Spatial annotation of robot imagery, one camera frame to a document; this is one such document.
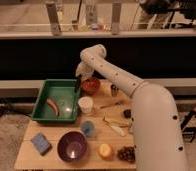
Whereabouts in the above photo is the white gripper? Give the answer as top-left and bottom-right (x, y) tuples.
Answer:
(75, 62), (94, 92)

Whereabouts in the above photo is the red brush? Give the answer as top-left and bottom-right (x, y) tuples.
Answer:
(46, 98), (59, 117)

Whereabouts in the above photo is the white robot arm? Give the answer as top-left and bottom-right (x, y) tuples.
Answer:
(76, 44), (189, 171)

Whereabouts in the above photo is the red bowl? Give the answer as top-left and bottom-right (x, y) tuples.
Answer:
(81, 77), (100, 95)

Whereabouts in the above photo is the purple bowl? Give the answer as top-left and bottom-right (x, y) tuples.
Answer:
(57, 131), (87, 163)

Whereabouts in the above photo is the white cup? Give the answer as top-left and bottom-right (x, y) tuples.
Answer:
(78, 96), (93, 114)

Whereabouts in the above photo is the green plastic tray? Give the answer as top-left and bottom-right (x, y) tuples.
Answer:
(31, 79), (81, 124)

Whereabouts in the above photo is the small metal cup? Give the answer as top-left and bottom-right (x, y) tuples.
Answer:
(110, 84), (119, 97)

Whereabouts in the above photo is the blue cup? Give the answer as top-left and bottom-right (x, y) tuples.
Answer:
(80, 120), (95, 138)

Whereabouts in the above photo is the small dark block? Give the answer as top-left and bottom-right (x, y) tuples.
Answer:
(123, 109), (131, 118)

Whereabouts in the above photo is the blue sponge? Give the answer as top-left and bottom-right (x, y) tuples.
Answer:
(31, 133), (52, 156)

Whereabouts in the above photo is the orange fruit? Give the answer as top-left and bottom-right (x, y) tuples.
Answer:
(98, 143), (113, 160)

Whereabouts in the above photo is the dark grapes bunch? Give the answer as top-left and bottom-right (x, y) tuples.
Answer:
(117, 146), (135, 163)

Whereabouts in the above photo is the yellow black cart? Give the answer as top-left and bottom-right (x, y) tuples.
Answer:
(181, 106), (196, 143)

